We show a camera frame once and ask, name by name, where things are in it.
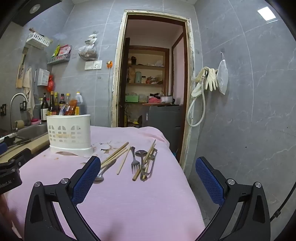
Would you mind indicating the red seasoning packet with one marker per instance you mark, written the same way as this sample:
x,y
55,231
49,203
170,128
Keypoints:
x,y
65,49

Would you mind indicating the white plastic utensil holder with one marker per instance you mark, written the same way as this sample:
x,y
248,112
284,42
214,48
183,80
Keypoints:
x,y
69,125

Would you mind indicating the black range hood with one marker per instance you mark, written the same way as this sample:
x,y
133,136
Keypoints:
x,y
30,11

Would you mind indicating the grey cabinet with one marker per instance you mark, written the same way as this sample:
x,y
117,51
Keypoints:
x,y
161,120

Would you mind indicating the white wall box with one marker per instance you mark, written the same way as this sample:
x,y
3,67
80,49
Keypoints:
x,y
42,77

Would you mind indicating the metal peeler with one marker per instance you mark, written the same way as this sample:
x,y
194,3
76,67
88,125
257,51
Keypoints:
x,y
153,160

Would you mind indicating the small jar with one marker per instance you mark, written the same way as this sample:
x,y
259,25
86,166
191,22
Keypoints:
x,y
143,80

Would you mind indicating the beige sponge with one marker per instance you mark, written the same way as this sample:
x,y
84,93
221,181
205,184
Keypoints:
x,y
19,124

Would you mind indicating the beige hanging towel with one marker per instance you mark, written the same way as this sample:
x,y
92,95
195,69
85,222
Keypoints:
x,y
27,80

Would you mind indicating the white wall outlet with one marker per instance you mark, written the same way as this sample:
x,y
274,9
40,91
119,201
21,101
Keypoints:
x,y
98,64

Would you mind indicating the snack packets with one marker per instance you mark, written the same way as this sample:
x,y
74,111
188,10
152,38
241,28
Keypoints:
x,y
155,80

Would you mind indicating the cream rubber glove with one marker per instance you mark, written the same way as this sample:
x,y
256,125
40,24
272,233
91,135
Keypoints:
x,y
211,80
197,91

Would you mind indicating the ceiling light panel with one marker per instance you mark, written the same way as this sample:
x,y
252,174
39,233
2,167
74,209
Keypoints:
x,y
267,14

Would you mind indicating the white wall basket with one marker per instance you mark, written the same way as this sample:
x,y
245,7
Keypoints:
x,y
38,41

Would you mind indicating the cream door frame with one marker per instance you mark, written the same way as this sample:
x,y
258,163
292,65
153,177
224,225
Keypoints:
x,y
115,92

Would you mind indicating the dark soy sauce bottle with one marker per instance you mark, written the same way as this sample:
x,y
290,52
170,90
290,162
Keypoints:
x,y
52,104

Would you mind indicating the pink tablecloth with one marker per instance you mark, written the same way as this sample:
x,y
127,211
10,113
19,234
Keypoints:
x,y
138,204

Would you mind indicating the metal fork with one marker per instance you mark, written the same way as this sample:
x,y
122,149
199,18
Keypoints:
x,y
134,164

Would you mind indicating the blue and white packet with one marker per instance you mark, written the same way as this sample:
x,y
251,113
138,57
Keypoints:
x,y
62,112

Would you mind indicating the beige wall switch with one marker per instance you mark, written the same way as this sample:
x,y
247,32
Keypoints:
x,y
89,65

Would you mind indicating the wooden shelf unit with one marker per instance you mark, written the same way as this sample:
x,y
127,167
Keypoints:
x,y
148,84

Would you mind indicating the clear bag of dried goods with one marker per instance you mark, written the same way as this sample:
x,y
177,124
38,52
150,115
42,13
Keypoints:
x,y
88,52

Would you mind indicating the cooking oil bottle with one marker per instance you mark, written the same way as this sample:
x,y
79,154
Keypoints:
x,y
79,102

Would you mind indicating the brown bottle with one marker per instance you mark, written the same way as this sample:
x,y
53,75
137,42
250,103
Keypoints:
x,y
133,60

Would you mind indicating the dark bottle with white label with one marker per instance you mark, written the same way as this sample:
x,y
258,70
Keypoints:
x,y
44,109

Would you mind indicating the white crumpled cloth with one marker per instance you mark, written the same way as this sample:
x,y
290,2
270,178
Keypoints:
x,y
158,63

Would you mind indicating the green seasoning packet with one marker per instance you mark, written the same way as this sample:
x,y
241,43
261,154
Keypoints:
x,y
56,50

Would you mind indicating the white pot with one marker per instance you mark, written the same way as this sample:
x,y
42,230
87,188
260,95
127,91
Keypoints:
x,y
167,99

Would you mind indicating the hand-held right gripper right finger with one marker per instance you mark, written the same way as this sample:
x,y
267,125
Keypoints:
x,y
209,180

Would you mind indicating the metal spoon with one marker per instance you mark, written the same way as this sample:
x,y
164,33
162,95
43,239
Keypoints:
x,y
140,153
99,177

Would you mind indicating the orange wall hook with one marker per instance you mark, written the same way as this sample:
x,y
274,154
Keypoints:
x,y
109,64

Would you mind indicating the wooden cutting board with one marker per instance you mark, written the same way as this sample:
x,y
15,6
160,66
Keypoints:
x,y
20,76

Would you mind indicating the pink crumpled cloth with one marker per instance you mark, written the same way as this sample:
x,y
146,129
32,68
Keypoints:
x,y
153,100

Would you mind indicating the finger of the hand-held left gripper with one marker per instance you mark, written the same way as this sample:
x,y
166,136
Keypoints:
x,y
22,154
2,148

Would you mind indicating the green box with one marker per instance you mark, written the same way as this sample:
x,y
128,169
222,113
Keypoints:
x,y
131,99

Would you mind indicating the white mesh bag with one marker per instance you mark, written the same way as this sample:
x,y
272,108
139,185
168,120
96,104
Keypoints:
x,y
222,76

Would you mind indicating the pink soap dish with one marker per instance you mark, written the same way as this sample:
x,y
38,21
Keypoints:
x,y
35,120

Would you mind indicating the black wall outlet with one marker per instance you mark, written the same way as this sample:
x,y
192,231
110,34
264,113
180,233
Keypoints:
x,y
23,105
2,109

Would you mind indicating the yellow capped sauce bottle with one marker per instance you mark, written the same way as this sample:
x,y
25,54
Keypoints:
x,y
67,98

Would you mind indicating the red plastic bag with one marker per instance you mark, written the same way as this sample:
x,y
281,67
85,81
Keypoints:
x,y
50,84

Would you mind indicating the metal faucet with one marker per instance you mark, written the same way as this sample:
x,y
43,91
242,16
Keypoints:
x,y
11,111

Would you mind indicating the hanging metal utensil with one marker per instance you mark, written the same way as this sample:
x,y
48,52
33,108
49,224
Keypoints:
x,y
35,75

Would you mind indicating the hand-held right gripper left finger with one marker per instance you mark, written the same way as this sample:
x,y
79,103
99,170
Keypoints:
x,y
85,178

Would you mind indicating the green canister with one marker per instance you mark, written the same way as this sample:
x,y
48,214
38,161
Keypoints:
x,y
138,77

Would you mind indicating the grey wall shelf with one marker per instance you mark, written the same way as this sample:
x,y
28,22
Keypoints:
x,y
59,59

